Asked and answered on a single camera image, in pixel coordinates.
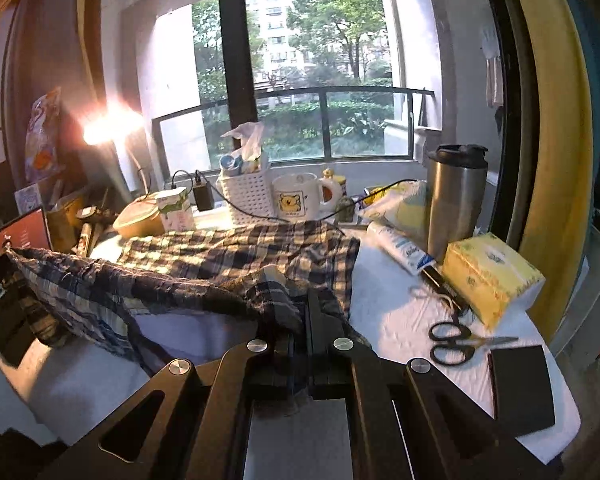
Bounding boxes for steel tumbler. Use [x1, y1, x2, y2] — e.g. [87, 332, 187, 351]
[426, 144, 488, 263]

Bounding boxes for dark curtain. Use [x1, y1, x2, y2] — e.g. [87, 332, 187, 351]
[2, 0, 106, 186]

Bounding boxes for olive storage container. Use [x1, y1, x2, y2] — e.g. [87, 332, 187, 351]
[45, 195, 86, 253]

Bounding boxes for hanging clothes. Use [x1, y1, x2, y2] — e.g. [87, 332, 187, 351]
[485, 55, 506, 131]

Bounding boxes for green and white milk carton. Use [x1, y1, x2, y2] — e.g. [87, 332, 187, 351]
[156, 186, 197, 233]

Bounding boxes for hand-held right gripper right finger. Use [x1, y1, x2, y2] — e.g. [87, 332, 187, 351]
[309, 291, 562, 480]

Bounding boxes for black pen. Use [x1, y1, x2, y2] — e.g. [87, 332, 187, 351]
[420, 265, 473, 317]

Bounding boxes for colourful snack bag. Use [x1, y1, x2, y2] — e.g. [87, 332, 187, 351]
[24, 87, 63, 183]

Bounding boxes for yellow tissue pack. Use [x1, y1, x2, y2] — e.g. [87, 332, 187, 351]
[440, 232, 546, 331]

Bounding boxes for white tube of cream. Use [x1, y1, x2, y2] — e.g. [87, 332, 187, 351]
[367, 222, 436, 276]

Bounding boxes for plaid flannel shirt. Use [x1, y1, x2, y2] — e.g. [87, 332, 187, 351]
[5, 220, 376, 366]

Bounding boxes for white cartoon mug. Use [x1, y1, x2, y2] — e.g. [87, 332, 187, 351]
[271, 172, 341, 223]

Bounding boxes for yellow padded pole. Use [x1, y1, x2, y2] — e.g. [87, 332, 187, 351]
[500, 0, 596, 331]

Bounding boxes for black charger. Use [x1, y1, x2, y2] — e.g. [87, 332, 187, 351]
[194, 171, 216, 211]

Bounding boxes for black phone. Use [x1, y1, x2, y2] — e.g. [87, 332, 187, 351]
[487, 345, 557, 436]

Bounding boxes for dark window frame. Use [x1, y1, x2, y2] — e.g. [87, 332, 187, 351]
[217, 0, 261, 126]

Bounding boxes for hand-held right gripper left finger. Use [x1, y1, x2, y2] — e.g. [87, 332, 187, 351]
[37, 290, 309, 480]

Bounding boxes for balcony railing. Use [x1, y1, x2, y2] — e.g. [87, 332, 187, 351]
[152, 87, 436, 161]

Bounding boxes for white desk lamp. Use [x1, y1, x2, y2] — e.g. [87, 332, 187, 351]
[82, 104, 153, 201]

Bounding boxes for white cartoon box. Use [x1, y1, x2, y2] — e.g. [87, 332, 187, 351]
[14, 182, 43, 216]

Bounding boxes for yellow and white plastic bag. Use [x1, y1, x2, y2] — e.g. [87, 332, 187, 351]
[360, 180, 431, 246]

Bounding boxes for white plastic basket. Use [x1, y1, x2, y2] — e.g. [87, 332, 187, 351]
[216, 162, 276, 226]

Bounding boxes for tablet with red screen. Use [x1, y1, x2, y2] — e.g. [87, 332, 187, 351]
[0, 206, 53, 256]

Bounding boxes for yellow food container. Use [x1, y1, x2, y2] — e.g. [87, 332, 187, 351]
[112, 195, 168, 238]

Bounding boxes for black scissors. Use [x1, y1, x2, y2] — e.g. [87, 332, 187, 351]
[427, 321, 520, 367]

